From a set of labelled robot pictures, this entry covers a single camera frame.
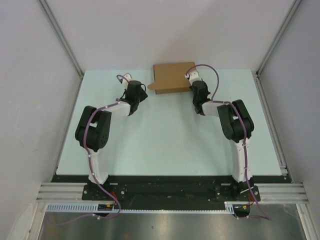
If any aluminium frame post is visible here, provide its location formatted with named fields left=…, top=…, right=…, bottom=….
left=37, top=0, right=84, bottom=79
left=254, top=0, right=303, bottom=76

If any brown cardboard box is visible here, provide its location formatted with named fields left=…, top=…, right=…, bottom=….
left=147, top=62, right=195, bottom=95

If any left aluminium frame post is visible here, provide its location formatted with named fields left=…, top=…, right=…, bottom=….
left=37, top=0, right=84, bottom=79

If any right aluminium frame post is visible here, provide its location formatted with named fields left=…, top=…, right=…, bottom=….
left=254, top=0, right=303, bottom=76

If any aluminium front rail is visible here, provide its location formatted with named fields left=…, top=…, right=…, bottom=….
left=36, top=182, right=309, bottom=204

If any grey slotted cable duct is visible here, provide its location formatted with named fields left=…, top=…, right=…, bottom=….
left=46, top=202, right=251, bottom=214

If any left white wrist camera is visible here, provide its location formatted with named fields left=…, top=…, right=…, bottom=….
left=122, top=73, right=133, bottom=89

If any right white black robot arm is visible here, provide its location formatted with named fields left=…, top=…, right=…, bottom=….
left=190, top=78, right=255, bottom=201

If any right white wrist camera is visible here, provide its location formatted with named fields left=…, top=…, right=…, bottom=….
left=184, top=70, right=202, bottom=86

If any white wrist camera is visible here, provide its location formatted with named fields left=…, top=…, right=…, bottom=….
left=122, top=73, right=133, bottom=89
left=184, top=70, right=202, bottom=86

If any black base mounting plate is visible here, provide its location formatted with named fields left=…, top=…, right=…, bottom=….
left=51, top=174, right=292, bottom=202

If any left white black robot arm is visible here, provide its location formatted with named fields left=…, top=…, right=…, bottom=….
left=75, top=79, right=148, bottom=200

